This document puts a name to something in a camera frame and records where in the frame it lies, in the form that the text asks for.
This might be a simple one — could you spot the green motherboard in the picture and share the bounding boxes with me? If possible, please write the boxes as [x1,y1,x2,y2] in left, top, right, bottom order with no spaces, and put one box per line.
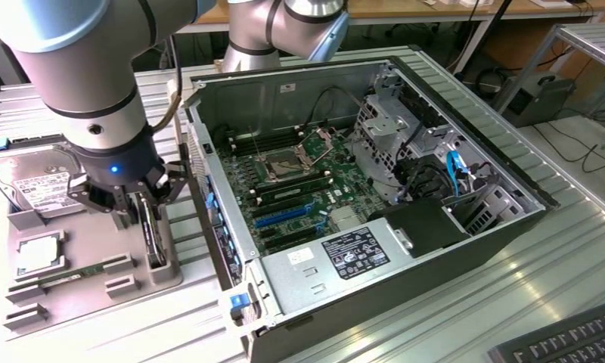
[216,124,400,255]

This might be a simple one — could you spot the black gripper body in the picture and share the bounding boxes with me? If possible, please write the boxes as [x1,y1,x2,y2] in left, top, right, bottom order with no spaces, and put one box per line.
[72,127,168,190]

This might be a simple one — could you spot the black computer keyboard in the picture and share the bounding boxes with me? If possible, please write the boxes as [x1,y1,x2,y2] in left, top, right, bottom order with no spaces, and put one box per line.
[486,304,605,363]

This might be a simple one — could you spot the CPU socket with open cover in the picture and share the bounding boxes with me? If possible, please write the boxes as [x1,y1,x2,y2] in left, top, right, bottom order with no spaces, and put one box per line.
[254,128,334,179]

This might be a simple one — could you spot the perforated metal disk bay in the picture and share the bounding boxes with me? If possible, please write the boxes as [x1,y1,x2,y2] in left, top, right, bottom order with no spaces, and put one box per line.
[354,94,434,178]

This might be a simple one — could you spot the blue SATA wire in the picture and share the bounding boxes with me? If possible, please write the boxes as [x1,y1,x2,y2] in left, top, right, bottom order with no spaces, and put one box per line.
[445,150,468,197]

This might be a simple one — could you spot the coiled black cable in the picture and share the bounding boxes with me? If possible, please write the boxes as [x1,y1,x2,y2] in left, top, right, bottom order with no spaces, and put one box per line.
[474,67,508,96]

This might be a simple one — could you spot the blue expansion slot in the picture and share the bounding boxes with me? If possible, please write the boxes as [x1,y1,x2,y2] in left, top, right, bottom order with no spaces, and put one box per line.
[250,202,314,230]

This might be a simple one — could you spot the loose green RAM stick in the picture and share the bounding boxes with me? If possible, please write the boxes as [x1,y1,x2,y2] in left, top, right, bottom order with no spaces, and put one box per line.
[6,261,116,294]

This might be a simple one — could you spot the metal slat shelf frame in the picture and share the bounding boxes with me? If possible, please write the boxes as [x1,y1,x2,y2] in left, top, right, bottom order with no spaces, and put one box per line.
[493,23,605,126]

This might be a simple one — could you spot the grey parts rack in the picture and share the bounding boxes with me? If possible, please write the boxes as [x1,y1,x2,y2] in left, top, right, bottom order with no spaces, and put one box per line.
[2,181,185,334]

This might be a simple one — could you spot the silver CPU chip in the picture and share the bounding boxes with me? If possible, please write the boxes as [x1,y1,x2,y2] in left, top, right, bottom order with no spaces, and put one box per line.
[14,237,64,275]

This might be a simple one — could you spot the black cable on side table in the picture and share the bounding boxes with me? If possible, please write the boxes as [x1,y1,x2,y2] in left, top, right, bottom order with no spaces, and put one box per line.
[532,108,605,192]

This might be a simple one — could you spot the installed green RAM stick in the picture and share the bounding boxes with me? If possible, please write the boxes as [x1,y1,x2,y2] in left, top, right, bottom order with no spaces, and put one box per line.
[254,181,314,202]

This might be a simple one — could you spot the black looped case wire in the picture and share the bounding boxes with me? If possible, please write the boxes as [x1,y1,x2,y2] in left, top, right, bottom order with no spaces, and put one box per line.
[305,85,365,130]

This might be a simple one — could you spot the black plastic fan shroud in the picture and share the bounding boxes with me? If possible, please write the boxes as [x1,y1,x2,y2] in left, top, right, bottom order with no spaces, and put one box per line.
[366,198,473,259]

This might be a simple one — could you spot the dark grey equipment box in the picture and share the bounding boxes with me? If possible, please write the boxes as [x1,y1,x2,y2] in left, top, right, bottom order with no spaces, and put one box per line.
[501,75,577,128]

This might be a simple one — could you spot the blue case latch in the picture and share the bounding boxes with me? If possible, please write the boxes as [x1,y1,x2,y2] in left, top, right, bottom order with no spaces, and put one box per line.
[229,293,252,315]

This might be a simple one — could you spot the open black PC case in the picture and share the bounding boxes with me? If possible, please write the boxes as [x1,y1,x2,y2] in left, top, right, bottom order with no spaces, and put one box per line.
[166,45,561,363]

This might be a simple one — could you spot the silver power supply unit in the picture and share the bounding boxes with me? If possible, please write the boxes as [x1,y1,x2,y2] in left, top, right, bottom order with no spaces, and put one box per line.
[258,217,473,317]

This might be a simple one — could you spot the silver hard disk drive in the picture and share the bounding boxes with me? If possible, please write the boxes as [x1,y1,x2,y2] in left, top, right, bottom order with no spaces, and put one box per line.
[0,145,89,221]

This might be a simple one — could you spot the small silver chipset heatsink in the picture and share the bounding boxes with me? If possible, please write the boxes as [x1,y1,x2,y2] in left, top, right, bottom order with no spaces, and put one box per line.
[329,207,366,230]

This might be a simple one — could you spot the wooden desk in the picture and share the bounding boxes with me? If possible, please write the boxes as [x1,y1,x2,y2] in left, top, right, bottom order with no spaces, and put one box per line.
[170,0,605,36]

